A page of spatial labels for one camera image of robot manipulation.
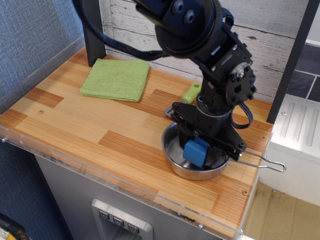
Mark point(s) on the white ridged appliance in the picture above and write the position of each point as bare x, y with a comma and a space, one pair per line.
295, 142

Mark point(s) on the yellow black object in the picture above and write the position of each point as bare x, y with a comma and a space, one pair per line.
11, 230

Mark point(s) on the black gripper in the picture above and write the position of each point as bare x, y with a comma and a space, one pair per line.
216, 128

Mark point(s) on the green folded cloth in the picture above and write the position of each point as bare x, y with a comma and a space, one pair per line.
122, 80

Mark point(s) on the dark post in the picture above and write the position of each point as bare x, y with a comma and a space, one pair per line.
303, 31
95, 48

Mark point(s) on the clear acrylic edge guard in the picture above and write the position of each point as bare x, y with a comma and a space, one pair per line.
142, 184

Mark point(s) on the dark right post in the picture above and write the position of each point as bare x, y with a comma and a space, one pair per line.
303, 31

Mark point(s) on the steel pot with wire handle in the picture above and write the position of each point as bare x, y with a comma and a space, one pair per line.
182, 167

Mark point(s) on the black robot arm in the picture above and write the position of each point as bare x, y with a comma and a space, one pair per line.
200, 30

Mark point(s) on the silver button panel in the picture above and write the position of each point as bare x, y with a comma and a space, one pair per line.
116, 224

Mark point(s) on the dark left post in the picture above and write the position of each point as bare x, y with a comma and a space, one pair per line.
95, 48

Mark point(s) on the grey spatula green handle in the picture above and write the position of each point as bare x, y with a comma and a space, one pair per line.
188, 97

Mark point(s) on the blue block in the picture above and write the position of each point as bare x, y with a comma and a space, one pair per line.
195, 151

